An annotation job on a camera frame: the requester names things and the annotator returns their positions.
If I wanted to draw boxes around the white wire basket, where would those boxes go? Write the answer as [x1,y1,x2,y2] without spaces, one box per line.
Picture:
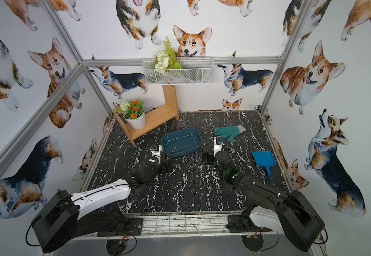
[142,57,214,85]

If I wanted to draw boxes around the artificial fern white flowers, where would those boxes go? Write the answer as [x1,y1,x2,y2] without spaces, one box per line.
[151,37,182,74]

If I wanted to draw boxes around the white pot orange flowers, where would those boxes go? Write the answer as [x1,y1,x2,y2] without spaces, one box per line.
[114,98,146,130]

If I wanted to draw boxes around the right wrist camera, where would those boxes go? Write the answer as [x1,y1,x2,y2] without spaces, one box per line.
[213,136,224,156]

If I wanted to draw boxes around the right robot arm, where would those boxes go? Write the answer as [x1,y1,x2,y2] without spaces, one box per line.
[202,150,326,252]

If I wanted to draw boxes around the blue plastic dustpan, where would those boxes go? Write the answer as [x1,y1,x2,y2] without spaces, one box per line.
[251,151,276,180]

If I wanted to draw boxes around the teal plastic storage box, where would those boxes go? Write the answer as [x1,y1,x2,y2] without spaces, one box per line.
[162,128,202,159]

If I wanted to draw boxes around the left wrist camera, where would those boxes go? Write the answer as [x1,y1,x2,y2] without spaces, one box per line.
[150,145,163,164]

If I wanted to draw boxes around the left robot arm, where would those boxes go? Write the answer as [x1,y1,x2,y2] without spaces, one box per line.
[28,148,167,253]

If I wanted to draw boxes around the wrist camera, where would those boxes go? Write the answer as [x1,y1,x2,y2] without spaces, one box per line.
[213,136,224,156]
[150,145,163,164]

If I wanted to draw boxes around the wooden shelf stand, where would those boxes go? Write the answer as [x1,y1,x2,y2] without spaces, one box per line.
[113,85,180,147]

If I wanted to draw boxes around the green work glove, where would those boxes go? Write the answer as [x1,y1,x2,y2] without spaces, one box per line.
[215,125,246,142]

